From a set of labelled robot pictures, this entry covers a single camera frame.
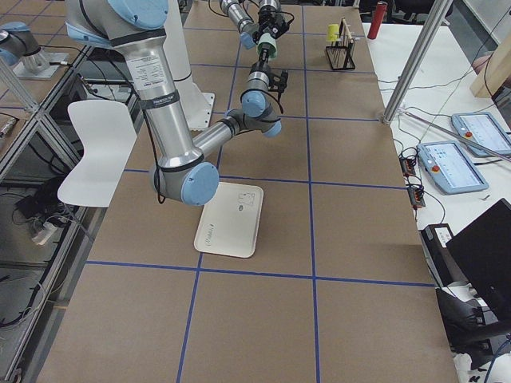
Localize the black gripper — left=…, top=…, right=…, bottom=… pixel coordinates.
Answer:
left=258, top=7, right=279, bottom=30
left=255, top=61, right=272, bottom=78

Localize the light green cup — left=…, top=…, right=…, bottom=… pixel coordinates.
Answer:
left=257, top=33, right=277, bottom=62

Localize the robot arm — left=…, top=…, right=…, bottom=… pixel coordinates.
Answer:
left=66, top=1, right=289, bottom=206
left=219, top=0, right=295, bottom=49

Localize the yellow cup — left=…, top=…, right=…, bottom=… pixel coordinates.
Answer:
left=326, top=23, right=340, bottom=43

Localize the cream rabbit tray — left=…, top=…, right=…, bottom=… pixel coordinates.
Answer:
left=194, top=182, right=263, bottom=259

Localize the red cylinder bottle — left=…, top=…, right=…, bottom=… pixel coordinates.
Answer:
left=367, top=1, right=388, bottom=40

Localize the white chair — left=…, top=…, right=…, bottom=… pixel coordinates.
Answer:
left=57, top=100, right=137, bottom=207

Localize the near teach pendant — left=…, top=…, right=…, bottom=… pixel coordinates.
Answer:
left=417, top=140, right=489, bottom=195

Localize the teach pendant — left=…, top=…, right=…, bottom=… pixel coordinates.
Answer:
left=417, top=140, right=489, bottom=195
left=451, top=112, right=510, bottom=156

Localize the far teach pendant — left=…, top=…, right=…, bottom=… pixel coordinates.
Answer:
left=451, top=112, right=510, bottom=156

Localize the black laptop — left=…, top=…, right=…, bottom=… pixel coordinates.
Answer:
left=446, top=198, right=510, bottom=320

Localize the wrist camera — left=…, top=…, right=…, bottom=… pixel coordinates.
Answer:
left=274, top=70, right=288, bottom=93

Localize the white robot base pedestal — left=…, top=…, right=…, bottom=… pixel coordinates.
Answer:
left=164, top=0, right=215, bottom=131

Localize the black wire cup rack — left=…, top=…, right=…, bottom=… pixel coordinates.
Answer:
left=325, top=38, right=356, bottom=71

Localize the wooden rack handle rod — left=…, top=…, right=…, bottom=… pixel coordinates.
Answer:
left=339, top=18, right=355, bottom=45

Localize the aluminium frame post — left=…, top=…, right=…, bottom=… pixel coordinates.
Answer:
left=381, top=0, right=453, bottom=125

